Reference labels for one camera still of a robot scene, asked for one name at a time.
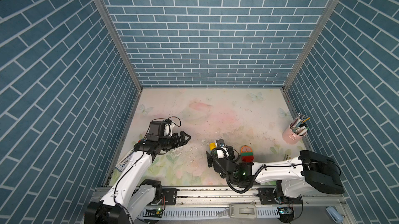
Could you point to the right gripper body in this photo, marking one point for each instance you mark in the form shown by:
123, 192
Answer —
214, 158

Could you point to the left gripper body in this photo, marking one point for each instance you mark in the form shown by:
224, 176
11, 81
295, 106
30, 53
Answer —
167, 142

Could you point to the yellow rounded lego brick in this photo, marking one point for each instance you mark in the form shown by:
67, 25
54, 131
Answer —
212, 146

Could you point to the long red lego brick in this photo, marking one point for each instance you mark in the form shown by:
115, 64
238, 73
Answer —
248, 159

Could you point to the orange round lego piece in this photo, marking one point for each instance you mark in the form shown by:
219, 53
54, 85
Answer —
246, 149

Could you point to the long green lego brick front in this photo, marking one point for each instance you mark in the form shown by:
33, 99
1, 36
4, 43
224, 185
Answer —
247, 155

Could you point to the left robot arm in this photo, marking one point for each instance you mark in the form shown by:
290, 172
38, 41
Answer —
125, 201

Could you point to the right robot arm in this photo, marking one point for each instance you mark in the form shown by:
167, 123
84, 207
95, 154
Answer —
309, 172

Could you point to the pink pen cup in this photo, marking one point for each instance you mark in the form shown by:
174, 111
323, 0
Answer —
296, 130

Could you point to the light blue stapler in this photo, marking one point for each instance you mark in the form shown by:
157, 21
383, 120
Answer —
334, 215

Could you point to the white slotted cable duct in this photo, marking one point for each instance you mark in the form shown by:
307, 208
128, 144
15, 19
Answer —
170, 214

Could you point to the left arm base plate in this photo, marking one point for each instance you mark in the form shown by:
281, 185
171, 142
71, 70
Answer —
170, 196

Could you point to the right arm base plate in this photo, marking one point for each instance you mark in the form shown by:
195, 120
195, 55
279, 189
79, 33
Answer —
270, 196

